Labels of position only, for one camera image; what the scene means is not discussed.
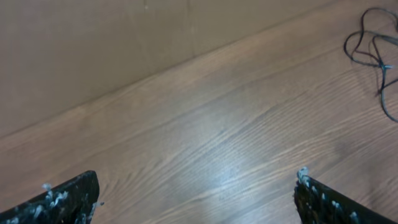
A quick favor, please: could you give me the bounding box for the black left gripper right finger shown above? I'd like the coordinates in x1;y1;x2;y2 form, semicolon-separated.
294;167;395;224

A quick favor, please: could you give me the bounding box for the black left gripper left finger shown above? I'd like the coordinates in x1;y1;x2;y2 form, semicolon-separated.
1;170;100;224

